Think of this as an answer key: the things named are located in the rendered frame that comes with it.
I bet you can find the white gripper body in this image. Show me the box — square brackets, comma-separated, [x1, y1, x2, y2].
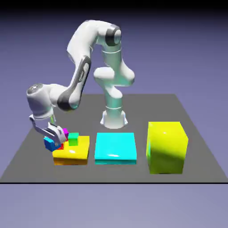
[29, 114, 67, 147]

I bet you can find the small blue cube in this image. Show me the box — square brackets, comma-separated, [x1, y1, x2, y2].
[43, 136, 61, 152]

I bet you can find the small green cube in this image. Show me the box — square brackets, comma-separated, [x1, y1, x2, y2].
[68, 132, 79, 147]

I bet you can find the large yellow flat box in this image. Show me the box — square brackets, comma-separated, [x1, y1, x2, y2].
[52, 135, 90, 166]

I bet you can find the large cyan flat box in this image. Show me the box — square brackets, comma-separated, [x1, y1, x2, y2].
[94, 132, 137, 165]

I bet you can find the large lime yellow box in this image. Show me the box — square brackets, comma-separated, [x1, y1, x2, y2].
[146, 121, 189, 175]

